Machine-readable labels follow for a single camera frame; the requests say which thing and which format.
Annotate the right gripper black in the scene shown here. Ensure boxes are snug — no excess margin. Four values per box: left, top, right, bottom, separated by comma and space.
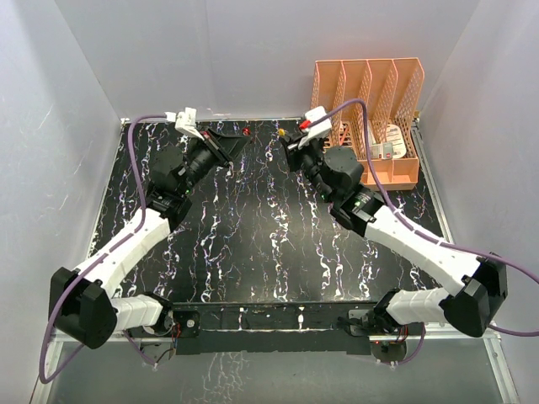
281, 133, 335, 205

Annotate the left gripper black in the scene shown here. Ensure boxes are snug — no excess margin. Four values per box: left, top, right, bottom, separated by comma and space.
179, 127, 249, 196

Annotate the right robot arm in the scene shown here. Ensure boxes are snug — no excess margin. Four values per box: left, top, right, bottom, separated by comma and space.
278, 130, 508, 338

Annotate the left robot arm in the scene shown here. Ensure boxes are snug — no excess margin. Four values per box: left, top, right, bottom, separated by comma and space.
50, 129, 251, 349

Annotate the orange pen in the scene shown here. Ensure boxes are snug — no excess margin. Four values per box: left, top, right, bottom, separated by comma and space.
339, 124, 350, 146

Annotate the small white red box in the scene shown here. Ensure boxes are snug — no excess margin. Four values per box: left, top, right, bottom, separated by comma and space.
379, 142, 394, 160

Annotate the white card packet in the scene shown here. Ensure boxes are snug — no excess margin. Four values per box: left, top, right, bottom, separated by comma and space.
367, 120, 408, 160

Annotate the orange plastic file organizer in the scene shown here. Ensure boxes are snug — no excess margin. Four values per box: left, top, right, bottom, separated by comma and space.
311, 57, 424, 191

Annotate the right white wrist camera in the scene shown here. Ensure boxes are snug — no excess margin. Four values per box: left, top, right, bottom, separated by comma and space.
298, 106, 332, 149

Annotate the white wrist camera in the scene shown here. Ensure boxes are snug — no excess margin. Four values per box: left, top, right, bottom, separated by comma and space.
298, 106, 332, 149
165, 107, 202, 138

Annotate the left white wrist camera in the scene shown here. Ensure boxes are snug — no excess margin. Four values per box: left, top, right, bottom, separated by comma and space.
165, 107, 202, 138

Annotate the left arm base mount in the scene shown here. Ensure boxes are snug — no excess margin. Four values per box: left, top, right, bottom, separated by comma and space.
121, 308, 200, 364

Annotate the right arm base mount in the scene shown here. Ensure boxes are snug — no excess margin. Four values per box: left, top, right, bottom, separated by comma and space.
337, 309, 409, 344

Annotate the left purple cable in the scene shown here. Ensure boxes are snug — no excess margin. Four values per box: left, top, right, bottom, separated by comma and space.
38, 112, 178, 385

